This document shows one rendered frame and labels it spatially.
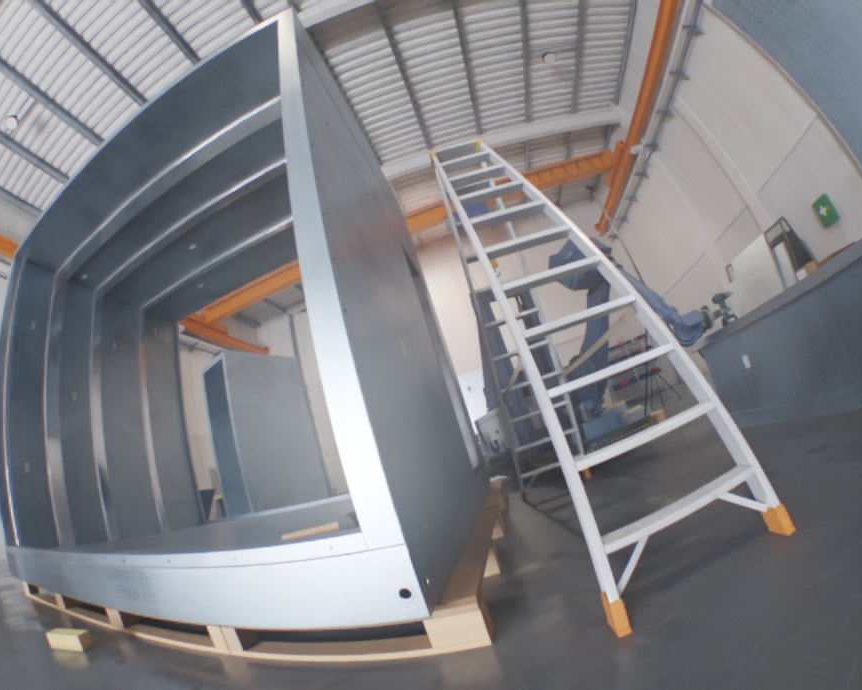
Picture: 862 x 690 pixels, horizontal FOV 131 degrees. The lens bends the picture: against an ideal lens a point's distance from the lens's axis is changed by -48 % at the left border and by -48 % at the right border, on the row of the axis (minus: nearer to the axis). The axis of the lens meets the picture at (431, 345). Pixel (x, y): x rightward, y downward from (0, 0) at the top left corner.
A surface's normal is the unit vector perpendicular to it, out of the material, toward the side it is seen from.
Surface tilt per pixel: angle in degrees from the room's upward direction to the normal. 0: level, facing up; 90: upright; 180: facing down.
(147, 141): 180
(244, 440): 90
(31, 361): 90
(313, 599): 90
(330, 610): 90
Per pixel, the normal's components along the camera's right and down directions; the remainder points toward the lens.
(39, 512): 0.93, -0.33
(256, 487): 0.81, -0.39
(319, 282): -0.21, -0.22
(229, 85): 0.29, 0.92
